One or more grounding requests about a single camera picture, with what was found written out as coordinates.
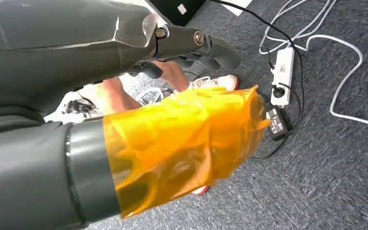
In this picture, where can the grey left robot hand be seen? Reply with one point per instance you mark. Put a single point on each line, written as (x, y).
(44, 38)

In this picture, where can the black box with white label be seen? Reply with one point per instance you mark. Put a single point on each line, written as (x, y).
(174, 11)

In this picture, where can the white panel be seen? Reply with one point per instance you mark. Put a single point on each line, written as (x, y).
(239, 6)

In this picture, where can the white power strip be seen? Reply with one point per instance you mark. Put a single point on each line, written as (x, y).
(282, 76)

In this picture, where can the black power adapter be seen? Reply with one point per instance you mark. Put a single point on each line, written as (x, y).
(277, 123)

